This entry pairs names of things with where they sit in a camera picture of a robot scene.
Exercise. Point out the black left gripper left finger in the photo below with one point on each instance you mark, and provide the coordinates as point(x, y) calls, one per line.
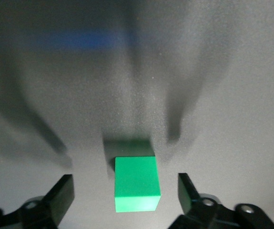
point(55, 205)

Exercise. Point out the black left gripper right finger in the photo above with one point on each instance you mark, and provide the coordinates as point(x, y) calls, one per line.
point(194, 205)

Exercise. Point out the small green cube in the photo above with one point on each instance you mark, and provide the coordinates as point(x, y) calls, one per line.
point(136, 182)

